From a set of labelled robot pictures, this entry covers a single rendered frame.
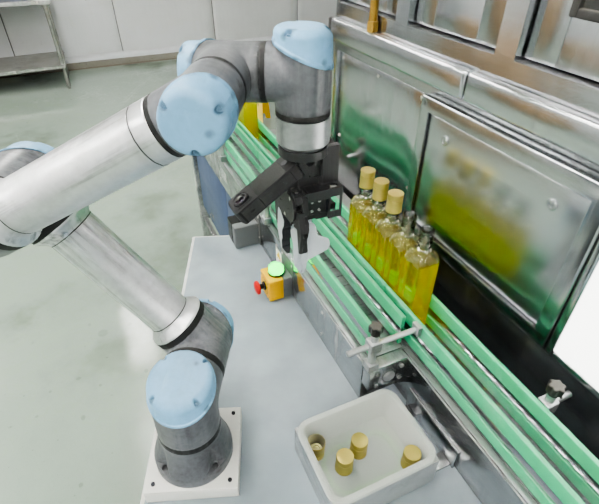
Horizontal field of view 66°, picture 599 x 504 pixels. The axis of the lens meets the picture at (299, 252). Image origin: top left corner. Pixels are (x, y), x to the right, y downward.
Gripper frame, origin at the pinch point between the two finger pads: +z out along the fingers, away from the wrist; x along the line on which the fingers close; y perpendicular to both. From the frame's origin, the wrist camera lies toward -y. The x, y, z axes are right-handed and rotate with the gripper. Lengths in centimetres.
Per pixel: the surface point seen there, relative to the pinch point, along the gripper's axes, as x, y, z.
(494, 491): -34, 24, 36
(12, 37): 591, -92, 77
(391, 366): -7.1, 19.8, 30.4
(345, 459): -18.2, 3.1, 36.5
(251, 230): 61, 12, 37
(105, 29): 591, 9, 77
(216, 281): 49, -4, 43
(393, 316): -0.2, 23.8, 23.6
